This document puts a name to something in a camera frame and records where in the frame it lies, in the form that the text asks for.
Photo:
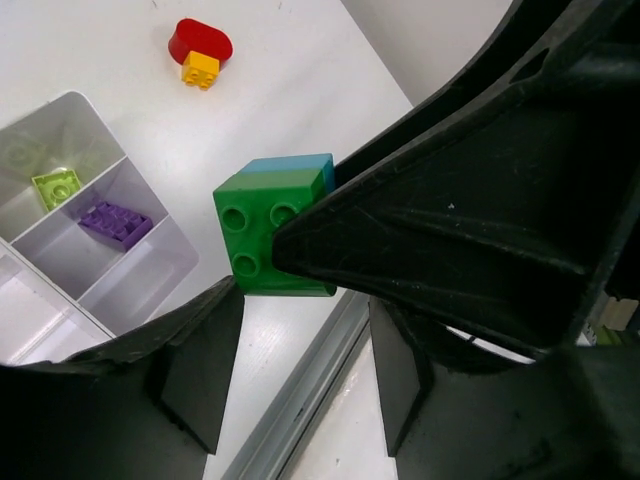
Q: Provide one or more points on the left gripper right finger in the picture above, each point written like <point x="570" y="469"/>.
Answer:
<point x="451" y="410"/>

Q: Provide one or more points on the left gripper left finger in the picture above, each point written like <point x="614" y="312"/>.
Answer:
<point x="146" y="405"/>

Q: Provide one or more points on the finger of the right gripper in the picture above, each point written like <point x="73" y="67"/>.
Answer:
<point x="506" y="203"/>

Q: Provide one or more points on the purple sloped lego brick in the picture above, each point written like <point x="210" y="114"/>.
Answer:
<point x="115" y="226"/>

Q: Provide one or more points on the green square lego brick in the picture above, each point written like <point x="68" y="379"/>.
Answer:
<point x="250" y="207"/>

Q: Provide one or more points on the lime square lego brick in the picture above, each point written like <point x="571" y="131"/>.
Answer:
<point x="56" y="188"/>

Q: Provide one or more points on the left white divided container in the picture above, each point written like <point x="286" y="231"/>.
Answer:
<point x="39" y="322"/>

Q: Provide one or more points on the white divided container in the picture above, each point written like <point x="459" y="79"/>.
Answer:
<point x="120" y="290"/>
<point x="39" y="322"/>

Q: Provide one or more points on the right white divided container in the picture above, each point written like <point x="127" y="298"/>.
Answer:
<point x="120" y="290"/>

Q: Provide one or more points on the yellow small lego brick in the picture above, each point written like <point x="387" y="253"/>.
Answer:
<point x="200" y="70"/>

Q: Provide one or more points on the red round lego brick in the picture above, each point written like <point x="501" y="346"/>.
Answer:
<point x="192" y="35"/>

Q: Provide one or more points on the aluminium table rail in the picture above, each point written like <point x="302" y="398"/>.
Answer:
<point x="273" y="442"/>

